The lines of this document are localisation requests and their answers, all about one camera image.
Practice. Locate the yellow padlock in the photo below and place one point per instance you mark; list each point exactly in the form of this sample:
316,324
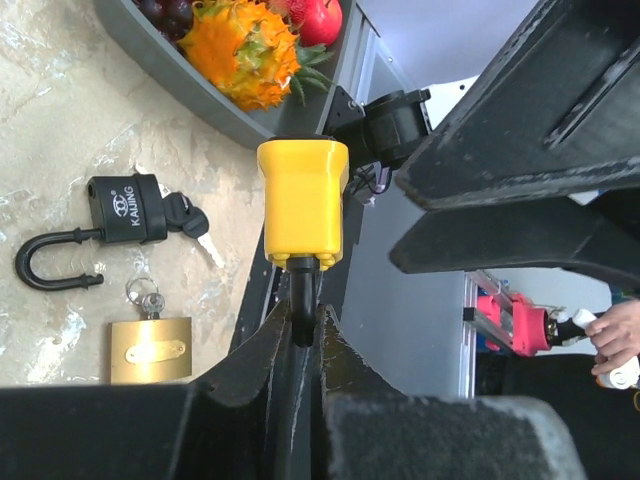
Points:
305,180

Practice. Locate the dark grapes bunch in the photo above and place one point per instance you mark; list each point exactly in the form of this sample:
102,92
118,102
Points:
172,18

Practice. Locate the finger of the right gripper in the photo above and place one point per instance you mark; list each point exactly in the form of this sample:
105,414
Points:
599,239
555,112

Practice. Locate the person hand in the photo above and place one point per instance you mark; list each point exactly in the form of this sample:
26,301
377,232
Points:
615,335

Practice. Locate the large brass padlock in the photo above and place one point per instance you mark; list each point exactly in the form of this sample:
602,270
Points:
153,349

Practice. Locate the red apple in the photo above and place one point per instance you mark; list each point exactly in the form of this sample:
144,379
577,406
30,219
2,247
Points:
321,22

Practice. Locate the black padlock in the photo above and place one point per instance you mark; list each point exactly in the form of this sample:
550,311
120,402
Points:
124,209

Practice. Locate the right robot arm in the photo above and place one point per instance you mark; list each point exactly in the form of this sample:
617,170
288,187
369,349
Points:
390,129

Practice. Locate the pink device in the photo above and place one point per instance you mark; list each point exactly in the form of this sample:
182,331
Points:
529,327

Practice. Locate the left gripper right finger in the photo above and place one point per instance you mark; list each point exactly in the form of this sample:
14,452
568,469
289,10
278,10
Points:
363,428

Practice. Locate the orange horned melon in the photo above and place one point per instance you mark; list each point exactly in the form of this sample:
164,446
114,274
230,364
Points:
251,55

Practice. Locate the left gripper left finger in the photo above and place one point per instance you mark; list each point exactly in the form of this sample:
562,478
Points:
227,424

